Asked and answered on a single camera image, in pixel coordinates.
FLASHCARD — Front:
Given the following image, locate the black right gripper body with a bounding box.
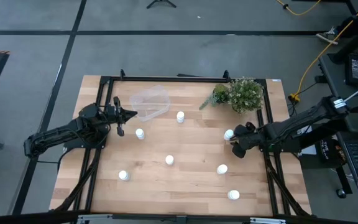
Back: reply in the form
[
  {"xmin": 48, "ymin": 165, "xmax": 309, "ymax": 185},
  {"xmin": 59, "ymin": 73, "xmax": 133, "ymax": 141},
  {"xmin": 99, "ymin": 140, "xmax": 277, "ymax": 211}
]
[{"xmin": 232, "ymin": 123, "xmax": 262, "ymax": 158}]

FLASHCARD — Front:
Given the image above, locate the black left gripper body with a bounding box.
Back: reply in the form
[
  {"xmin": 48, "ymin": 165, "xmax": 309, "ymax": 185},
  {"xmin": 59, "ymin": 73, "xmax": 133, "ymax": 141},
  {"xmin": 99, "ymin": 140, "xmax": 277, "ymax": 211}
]
[{"xmin": 106, "ymin": 96, "xmax": 126, "ymax": 137}]

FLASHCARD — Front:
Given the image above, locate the clear plastic basket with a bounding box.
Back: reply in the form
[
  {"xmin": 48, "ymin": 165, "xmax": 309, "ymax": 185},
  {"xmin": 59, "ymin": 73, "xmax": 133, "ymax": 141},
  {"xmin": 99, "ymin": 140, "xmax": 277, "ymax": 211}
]
[{"xmin": 129, "ymin": 85, "xmax": 172, "ymax": 123}]

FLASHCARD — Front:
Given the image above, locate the bushy flowering potted plant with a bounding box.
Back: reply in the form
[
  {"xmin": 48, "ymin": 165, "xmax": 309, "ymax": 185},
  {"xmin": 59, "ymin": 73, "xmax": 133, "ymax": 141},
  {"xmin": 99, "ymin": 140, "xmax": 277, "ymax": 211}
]
[{"xmin": 228, "ymin": 77, "xmax": 265, "ymax": 114}]

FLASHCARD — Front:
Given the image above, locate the small trailing succulent pot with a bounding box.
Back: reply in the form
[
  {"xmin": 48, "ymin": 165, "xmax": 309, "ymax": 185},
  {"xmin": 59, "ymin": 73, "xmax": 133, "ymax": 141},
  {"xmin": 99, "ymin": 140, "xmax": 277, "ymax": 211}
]
[{"xmin": 199, "ymin": 83, "xmax": 231, "ymax": 111}]

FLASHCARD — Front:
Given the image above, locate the black printed bag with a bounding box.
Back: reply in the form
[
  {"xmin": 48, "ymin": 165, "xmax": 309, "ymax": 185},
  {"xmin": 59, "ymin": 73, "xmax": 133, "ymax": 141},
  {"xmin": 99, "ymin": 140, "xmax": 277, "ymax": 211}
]
[{"xmin": 315, "ymin": 136, "xmax": 346, "ymax": 166}]

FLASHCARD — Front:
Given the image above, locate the black side desk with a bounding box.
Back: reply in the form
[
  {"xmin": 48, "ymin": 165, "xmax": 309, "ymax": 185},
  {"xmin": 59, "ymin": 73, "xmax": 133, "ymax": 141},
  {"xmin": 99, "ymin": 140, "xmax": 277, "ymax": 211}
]
[{"xmin": 318, "ymin": 52, "xmax": 358, "ymax": 208}]

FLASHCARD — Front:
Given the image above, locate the black tripod base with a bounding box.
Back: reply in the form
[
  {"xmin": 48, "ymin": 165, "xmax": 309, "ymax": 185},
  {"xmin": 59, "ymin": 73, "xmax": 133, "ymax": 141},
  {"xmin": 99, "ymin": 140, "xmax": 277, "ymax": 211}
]
[{"xmin": 146, "ymin": 0, "xmax": 177, "ymax": 9}]

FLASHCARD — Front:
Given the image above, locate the person's shoe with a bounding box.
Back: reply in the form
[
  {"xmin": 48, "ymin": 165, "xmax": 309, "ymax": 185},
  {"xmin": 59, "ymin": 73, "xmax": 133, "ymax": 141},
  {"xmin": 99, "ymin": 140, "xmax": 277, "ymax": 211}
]
[{"xmin": 314, "ymin": 26, "xmax": 338, "ymax": 44}]

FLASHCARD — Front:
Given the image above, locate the black power adapter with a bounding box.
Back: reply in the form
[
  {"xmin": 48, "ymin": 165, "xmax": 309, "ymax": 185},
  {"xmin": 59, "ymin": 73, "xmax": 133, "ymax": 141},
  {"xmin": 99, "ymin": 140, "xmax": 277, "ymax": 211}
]
[{"xmin": 345, "ymin": 54, "xmax": 358, "ymax": 87}]

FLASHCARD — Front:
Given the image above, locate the black overhead crossbeam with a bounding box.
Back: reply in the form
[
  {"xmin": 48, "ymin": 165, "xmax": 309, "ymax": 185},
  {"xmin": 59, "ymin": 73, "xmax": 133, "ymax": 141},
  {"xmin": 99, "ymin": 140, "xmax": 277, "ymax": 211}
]
[{"xmin": 0, "ymin": 210, "xmax": 358, "ymax": 224}]

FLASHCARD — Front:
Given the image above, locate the black standing desk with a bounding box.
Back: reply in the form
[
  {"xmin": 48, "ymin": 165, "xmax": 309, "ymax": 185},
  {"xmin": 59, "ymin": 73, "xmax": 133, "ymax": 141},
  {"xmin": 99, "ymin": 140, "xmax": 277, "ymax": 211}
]
[{"xmin": 327, "ymin": 0, "xmax": 358, "ymax": 65}]

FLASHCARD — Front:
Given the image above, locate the person's leg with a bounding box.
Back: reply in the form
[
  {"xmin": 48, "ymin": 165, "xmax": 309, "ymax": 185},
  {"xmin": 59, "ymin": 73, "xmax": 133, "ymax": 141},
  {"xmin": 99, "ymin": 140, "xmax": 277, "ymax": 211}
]
[{"xmin": 336, "ymin": 6, "xmax": 358, "ymax": 35}]

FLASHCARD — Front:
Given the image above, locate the black aluminium table frame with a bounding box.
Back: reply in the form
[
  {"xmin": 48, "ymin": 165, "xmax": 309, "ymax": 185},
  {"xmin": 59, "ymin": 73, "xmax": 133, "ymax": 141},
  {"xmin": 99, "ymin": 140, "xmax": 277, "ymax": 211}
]
[{"xmin": 53, "ymin": 68, "xmax": 312, "ymax": 218}]

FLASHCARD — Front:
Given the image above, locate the yellow hanging power cable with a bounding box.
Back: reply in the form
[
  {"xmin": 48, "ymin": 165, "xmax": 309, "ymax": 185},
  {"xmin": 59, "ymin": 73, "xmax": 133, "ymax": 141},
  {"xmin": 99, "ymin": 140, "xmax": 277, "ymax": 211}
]
[{"xmin": 288, "ymin": 0, "xmax": 358, "ymax": 103}]

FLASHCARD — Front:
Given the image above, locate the yellow floor extension cable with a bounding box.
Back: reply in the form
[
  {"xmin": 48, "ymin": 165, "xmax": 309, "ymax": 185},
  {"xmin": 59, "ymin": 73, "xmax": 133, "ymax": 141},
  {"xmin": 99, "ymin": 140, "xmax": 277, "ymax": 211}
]
[{"xmin": 275, "ymin": 0, "xmax": 322, "ymax": 16}]

